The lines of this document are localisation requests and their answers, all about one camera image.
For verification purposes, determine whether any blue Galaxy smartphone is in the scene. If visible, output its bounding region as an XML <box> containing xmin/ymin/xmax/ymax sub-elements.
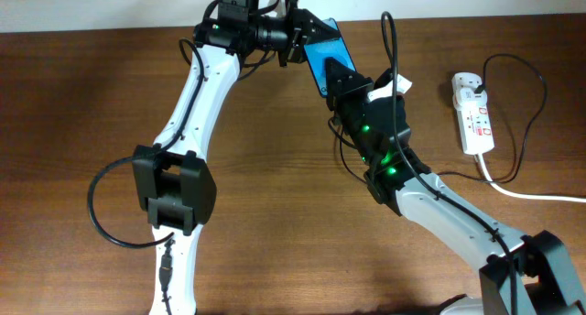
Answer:
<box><xmin>304</xmin><ymin>37</ymin><xmax>356</xmax><ymax>98</ymax></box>

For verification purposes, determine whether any black charging cable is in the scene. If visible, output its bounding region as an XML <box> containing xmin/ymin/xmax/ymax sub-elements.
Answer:
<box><xmin>327</xmin><ymin>53</ymin><xmax>548</xmax><ymax>186</ymax></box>

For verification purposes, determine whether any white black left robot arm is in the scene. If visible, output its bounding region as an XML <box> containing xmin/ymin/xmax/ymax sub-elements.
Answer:
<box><xmin>132</xmin><ymin>0</ymin><xmax>340</xmax><ymax>314</ymax></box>

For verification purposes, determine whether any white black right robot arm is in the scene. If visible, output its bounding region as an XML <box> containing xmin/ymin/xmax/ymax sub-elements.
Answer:
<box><xmin>325</xmin><ymin>58</ymin><xmax>585</xmax><ymax>314</ymax></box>

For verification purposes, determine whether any white USB charger adapter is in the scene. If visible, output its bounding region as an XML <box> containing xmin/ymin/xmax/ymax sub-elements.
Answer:
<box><xmin>452</xmin><ymin>87</ymin><xmax>487</xmax><ymax>111</ymax></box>

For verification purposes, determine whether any white power strip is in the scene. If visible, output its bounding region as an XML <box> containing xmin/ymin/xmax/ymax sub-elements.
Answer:
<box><xmin>451</xmin><ymin>72</ymin><xmax>494</xmax><ymax>156</ymax></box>

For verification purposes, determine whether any white power strip cord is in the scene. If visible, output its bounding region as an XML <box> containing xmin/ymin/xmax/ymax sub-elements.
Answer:
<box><xmin>474</xmin><ymin>153</ymin><xmax>586</xmax><ymax>204</ymax></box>

